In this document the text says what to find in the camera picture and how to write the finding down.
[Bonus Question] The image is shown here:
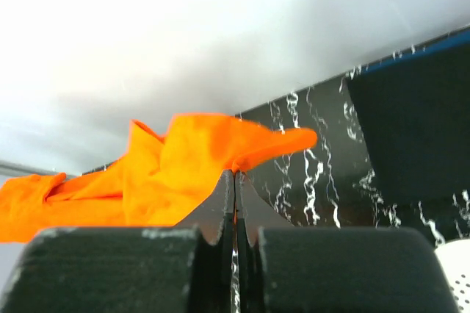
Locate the black marble pattern mat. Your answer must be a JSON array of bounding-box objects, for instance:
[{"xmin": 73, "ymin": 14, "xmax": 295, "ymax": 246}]
[{"xmin": 82, "ymin": 24, "xmax": 470, "ymax": 248}]

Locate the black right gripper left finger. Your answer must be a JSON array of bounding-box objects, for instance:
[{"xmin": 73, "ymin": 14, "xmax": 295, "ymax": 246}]
[{"xmin": 1, "ymin": 170, "xmax": 234, "ymax": 312}]

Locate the orange t shirt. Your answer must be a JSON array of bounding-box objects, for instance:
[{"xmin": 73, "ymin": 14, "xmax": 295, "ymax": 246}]
[{"xmin": 1, "ymin": 113, "xmax": 317, "ymax": 242}]

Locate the white perforated plastic basket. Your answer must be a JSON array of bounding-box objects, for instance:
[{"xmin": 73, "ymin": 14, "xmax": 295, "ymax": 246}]
[{"xmin": 435, "ymin": 238, "xmax": 470, "ymax": 313}]

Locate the folded black t shirt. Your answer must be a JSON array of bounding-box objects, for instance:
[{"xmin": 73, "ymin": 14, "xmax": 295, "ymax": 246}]
[{"xmin": 348, "ymin": 43, "xmax": 469, "ymax": 204}]

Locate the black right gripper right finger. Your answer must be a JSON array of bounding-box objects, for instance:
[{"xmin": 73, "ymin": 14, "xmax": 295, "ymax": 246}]
[{"xmin": 234, "ymin": 173, "xmax": 458, "ymax": 312}]

